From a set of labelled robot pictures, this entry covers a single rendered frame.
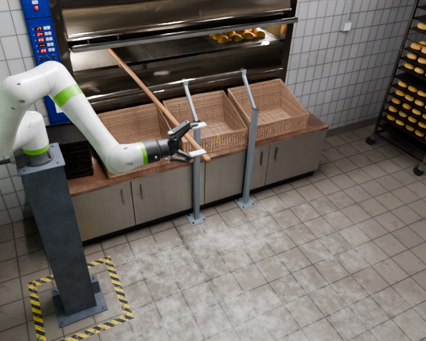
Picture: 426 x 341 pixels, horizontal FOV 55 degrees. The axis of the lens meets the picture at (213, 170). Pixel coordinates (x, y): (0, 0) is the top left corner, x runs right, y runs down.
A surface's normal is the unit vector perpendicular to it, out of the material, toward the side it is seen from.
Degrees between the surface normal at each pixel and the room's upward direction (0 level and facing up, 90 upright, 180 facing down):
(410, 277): 0
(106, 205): 90
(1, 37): 90
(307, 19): 90
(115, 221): 90
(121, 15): 70
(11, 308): 0
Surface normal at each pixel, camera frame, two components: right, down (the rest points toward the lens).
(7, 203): 0.44, 0.56
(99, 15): 0.43, 0.26
